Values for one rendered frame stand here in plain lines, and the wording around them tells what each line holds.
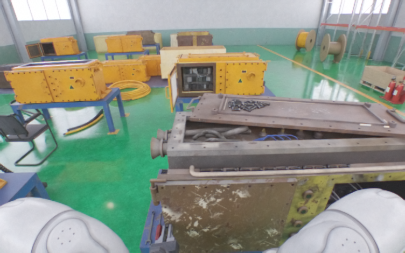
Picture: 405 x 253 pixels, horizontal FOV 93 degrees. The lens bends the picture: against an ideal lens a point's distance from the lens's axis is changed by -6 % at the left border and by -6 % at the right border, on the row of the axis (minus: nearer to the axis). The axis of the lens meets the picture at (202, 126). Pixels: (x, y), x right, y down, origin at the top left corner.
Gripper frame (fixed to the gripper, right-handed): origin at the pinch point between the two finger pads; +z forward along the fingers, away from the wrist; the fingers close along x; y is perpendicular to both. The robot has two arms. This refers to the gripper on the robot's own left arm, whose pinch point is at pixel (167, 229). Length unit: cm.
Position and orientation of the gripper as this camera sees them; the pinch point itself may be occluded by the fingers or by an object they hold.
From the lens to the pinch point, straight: 117.4
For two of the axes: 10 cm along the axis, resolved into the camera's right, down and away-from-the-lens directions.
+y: 2.8, 8.4, 4.6
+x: 9.6, -2.5, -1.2
